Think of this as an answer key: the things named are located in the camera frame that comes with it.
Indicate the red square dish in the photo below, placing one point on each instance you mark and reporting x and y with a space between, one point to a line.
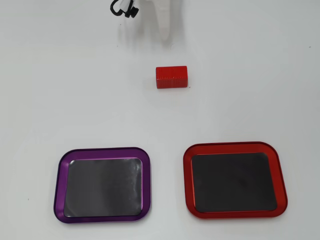
280 175

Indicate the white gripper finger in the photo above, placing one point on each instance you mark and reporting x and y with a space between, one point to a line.
163 17

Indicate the red rectangular block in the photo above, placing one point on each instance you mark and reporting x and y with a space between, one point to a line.
171 77

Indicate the purple square dish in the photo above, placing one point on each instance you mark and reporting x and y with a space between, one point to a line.
62 185

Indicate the white mount with black knob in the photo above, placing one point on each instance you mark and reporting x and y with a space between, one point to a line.
132 12

